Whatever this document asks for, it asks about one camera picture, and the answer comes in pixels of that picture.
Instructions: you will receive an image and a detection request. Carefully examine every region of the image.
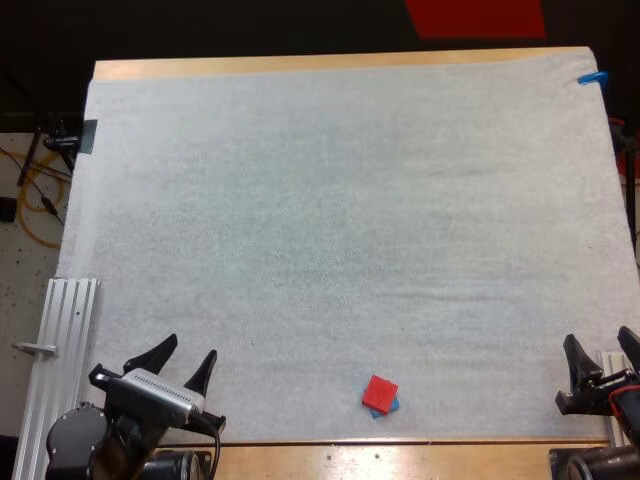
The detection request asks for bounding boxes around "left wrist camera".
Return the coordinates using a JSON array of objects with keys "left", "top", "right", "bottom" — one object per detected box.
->
[{"left": 88, "top": 364, "right": 207, "bottom": 427}]

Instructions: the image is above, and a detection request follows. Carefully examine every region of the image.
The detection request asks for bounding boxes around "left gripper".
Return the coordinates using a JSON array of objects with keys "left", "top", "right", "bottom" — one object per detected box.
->
[{"left": 102, "top": 333, "right": 227, "bottom": 456}]

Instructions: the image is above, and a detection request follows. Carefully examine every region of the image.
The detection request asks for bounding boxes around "dark clamp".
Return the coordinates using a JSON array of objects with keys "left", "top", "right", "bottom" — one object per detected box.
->
[{"left": 43, "top": 119, "right": 99, "bottom": 156}]

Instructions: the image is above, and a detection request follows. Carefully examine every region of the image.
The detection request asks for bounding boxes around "blue cube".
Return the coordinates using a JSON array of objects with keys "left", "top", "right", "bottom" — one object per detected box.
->
[{"left": 367, "top": 394, "right": 402, "bottom": 420}]

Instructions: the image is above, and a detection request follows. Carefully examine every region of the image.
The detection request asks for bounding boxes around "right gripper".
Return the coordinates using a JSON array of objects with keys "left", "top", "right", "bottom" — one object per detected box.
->
[{"left": 555, "top": 325, "right": 640, "bottom": 416}]

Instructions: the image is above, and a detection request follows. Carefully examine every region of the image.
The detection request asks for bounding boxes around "red cube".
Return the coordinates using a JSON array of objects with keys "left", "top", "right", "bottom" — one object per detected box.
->
[{"left": 360, "top": 374, "right": 400, "bottom": 415}]

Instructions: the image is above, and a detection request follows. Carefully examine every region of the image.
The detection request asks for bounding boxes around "black cable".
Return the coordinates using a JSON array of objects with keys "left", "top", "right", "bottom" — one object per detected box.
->
[{"left": 189, "top": 415, "right": 222, "bottom": 480}]

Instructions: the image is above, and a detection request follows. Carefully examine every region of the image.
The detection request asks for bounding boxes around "ribbed aluminium rail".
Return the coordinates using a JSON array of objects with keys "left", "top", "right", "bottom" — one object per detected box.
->
[
  {"left": 12, "top": 278, "right": 102, "bottom": 480},
  {"left": 599, "top": 351, "right": 632, "bottom": 449}
]

